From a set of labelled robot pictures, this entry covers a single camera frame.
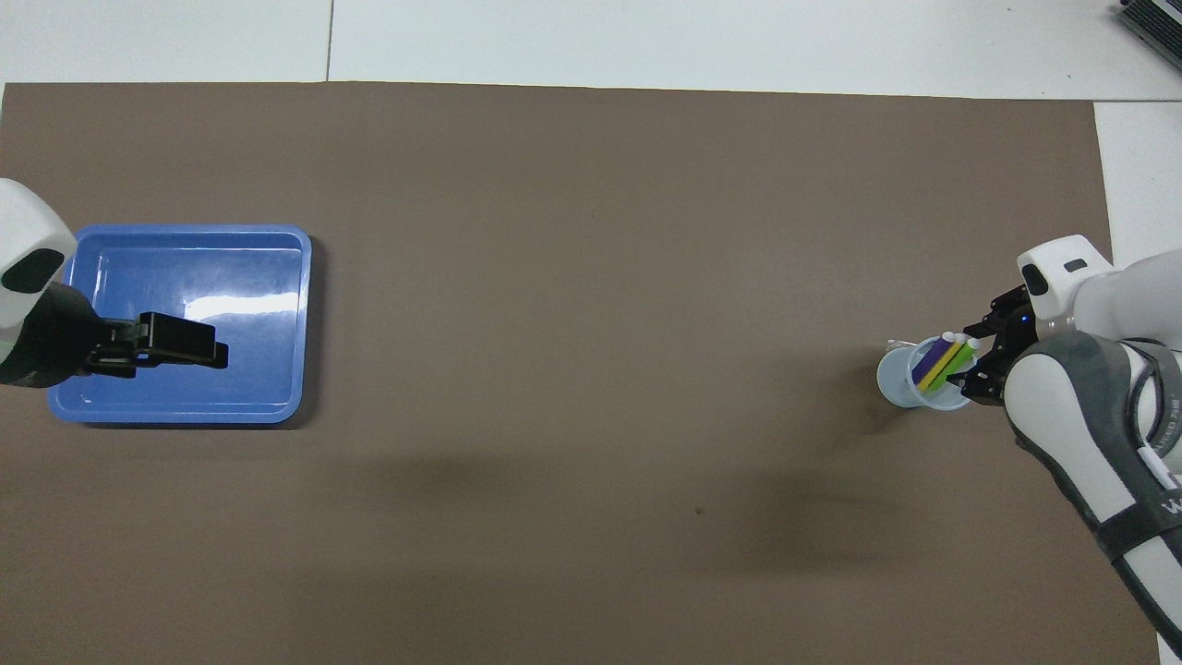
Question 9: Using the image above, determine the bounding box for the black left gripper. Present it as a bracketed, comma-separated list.
[0, 282, 230, 387]

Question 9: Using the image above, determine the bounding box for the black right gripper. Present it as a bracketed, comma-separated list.
[959, 284, 1043, 407]

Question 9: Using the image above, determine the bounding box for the green highlighter pen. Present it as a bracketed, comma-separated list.
[935, 338, 982, 393]

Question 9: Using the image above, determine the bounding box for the yellow highlighter pen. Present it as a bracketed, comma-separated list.
[923, 334, 969, 391]

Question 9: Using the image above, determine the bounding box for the purple highlighter pen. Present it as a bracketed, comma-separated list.
[911, 331, 957, 387]

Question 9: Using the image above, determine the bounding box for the blue plastic tray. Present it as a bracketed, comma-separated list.
[48, 224, 313, 426]

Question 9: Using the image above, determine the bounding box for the light blue mesh pen cup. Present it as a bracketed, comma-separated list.
[875, 336, 982, 412]

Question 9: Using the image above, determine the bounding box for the grey laptop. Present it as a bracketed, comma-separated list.
[1116, 0, 1182, 70]

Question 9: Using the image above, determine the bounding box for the brown table mat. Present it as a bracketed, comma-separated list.
[0, 81, 1163, 665]

